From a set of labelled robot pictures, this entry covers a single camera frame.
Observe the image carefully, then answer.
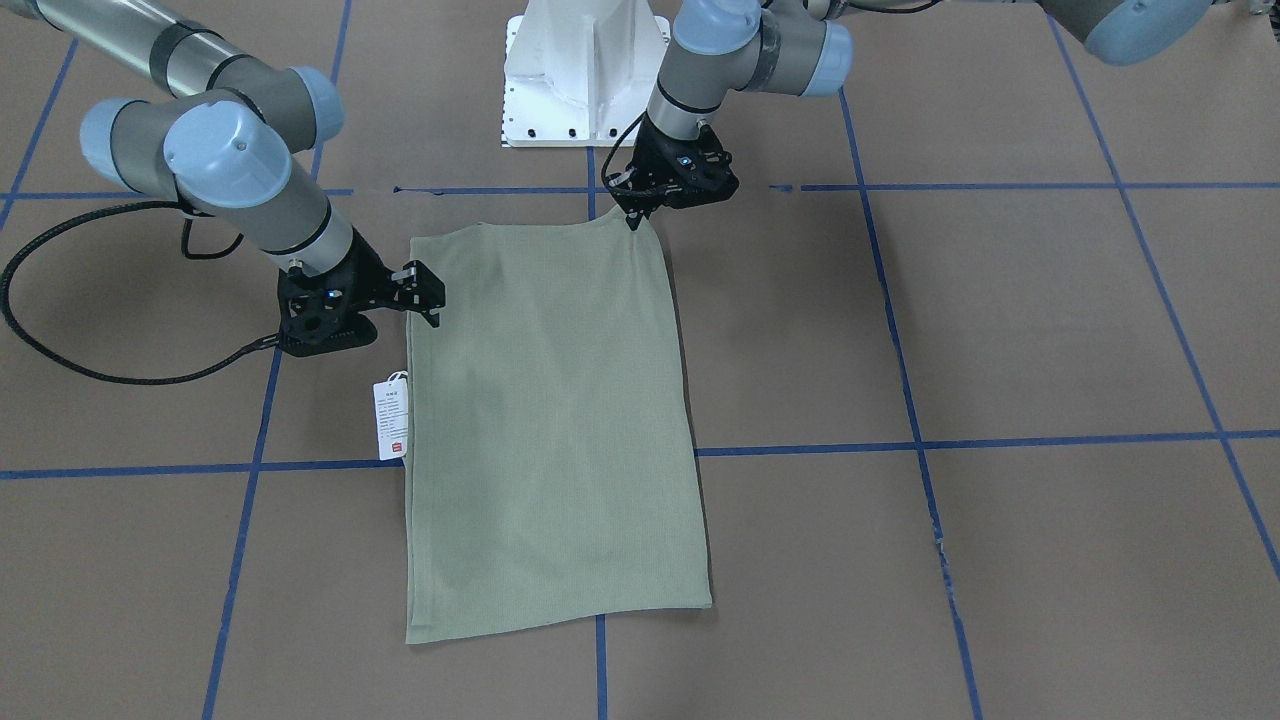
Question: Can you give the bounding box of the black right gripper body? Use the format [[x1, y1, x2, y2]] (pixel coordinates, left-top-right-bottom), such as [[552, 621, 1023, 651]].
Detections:
[[319, 231, 396, 313]]

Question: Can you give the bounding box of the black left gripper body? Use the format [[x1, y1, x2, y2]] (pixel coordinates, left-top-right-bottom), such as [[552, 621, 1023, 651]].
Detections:
[[630, 113, 703, 206]]

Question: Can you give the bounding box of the olive green long-sleeve shirt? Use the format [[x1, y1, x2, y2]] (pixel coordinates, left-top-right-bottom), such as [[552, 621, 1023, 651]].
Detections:
[[404, 208, 713, 644]]

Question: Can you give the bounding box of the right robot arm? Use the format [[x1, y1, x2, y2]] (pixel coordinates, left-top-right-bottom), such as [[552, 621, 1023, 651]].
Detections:
[[3, 1, 445, 334]]

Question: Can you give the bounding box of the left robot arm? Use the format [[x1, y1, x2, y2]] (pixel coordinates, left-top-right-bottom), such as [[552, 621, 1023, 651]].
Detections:
[[600, 1, 1213, 231]]

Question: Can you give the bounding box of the white shirt price tag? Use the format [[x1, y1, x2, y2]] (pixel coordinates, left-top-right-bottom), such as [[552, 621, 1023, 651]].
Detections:
[[372, 372, 411, 461]]

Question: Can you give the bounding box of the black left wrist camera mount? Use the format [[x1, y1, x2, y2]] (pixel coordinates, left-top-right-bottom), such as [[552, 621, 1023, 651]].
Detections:
[[666, 123, 740, 209]]

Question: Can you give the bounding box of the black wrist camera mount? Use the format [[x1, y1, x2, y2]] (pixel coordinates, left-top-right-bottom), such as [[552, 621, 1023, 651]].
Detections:
[[276, 266, 378, 357], [666, 123, 740, 209]]

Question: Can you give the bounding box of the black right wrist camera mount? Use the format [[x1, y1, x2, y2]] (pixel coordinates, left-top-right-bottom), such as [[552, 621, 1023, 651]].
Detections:
[[276, 266, 378, 357]]

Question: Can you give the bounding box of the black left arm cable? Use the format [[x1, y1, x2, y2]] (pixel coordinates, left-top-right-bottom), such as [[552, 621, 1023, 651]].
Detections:
[[600, 110, 649, 196]]

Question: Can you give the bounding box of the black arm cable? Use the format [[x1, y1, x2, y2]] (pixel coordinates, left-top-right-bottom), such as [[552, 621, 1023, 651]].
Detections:
[[0, 200, 285, 386], [600, 110, 649, 196]]

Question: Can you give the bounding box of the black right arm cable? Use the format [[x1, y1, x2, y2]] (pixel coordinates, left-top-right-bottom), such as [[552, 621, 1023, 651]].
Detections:
[[0, 200, 285, 386]]

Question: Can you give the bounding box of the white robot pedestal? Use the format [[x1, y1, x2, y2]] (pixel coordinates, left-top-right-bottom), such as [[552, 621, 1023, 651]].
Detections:
[[500, 1, 671, 149]]

